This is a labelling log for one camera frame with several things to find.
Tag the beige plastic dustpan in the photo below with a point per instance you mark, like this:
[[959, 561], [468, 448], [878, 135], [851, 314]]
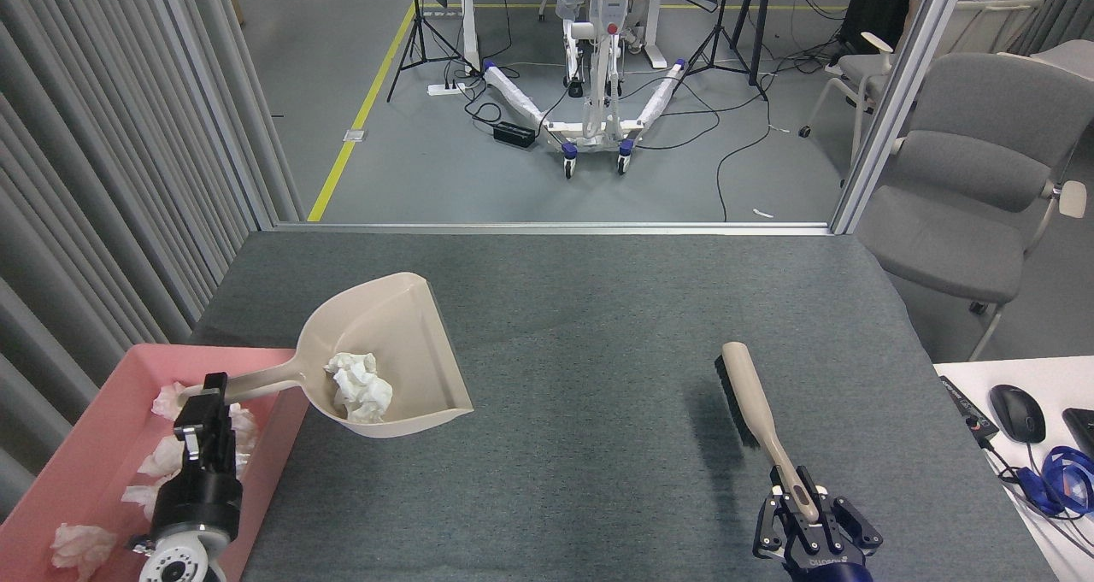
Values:
[[402, 334]]

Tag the black computer mouse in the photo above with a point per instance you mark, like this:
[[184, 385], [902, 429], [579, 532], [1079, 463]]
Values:
[[1017, 414]]

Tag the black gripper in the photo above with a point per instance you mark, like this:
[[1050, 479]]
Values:
[[829, 569], [201, 501]]

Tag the metal floor socket plate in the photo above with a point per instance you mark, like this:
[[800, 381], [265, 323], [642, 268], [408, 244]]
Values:
[[355, 136]]

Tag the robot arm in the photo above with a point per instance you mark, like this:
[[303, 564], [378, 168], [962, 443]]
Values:
[[184, 561]]

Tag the black labelled device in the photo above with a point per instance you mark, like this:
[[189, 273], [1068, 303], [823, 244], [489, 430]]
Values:
[[966, 407]]

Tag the white side table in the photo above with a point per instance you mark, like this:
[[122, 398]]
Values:
[[1051, 377]]

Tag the pink plastic bin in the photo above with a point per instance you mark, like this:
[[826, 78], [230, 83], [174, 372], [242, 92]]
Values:
[[85, 445]]

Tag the white power strip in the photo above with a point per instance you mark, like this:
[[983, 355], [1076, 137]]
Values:
[[446, 89]]

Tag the black vertical stand pole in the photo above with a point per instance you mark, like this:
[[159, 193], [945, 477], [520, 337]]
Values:
[[759, 26]]

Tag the grey padded chair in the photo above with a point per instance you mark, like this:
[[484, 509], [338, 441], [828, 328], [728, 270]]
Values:
[[966, 172]]

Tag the beige brush with black bristles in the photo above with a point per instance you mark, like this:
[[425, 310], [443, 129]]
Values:
[[748, 390]]

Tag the silver aluminium rail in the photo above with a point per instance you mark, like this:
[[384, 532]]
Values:
[[555, 228]]

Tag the white stand on wheels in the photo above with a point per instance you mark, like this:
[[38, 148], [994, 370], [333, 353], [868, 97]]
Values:
[[598, 69]]

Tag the white paper wad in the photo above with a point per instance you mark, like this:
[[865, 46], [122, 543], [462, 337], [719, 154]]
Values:
[[81, 548], [240, 462], [161, 458], [359, 385], [141, 498], [244, 428], [167, 404]]

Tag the grey chair with white armrest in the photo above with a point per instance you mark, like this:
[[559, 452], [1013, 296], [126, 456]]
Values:
[[859, 73]]

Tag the black power adapter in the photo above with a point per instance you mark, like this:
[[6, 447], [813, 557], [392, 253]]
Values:
[[514, 133]]

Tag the black tripod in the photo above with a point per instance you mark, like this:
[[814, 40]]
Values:
[[722, 9], [418, 9]]

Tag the grey pleated curtain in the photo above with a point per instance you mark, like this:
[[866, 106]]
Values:
[[68, 180]]

